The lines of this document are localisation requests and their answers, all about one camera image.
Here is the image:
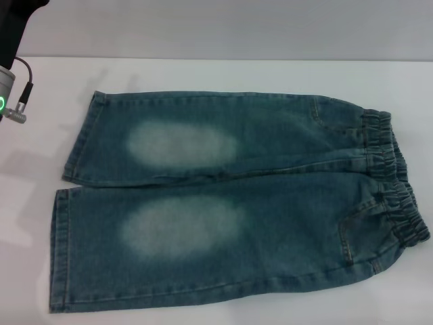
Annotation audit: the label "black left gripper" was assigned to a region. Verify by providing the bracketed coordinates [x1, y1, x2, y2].
[0, 0, 51, 68]

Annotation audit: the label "blue denim shorts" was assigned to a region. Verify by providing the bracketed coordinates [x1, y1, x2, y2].
[49, 89, 432, 305]

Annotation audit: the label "arm cable with silver connector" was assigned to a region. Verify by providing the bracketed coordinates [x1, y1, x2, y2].
[3, 56, 36, 126]

